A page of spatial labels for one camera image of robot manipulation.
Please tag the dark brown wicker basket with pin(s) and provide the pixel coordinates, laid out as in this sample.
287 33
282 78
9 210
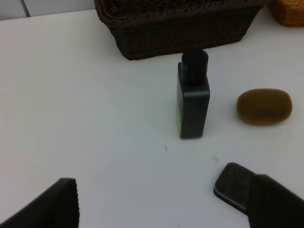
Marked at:
149 28

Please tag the orange wicker basket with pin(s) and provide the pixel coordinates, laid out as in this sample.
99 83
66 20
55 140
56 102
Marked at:
289 13

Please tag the brown kiwi fruit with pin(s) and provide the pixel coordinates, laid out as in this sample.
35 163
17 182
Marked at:
264 106

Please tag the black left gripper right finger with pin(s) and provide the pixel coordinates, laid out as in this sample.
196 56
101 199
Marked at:
271 205

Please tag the black square bottle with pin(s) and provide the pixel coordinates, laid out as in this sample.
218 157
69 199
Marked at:
193 94

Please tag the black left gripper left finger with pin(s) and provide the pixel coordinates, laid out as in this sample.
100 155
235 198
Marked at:
56 207

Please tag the grey felt whiteboard eraser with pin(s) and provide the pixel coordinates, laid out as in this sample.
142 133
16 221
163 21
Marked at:
232 186

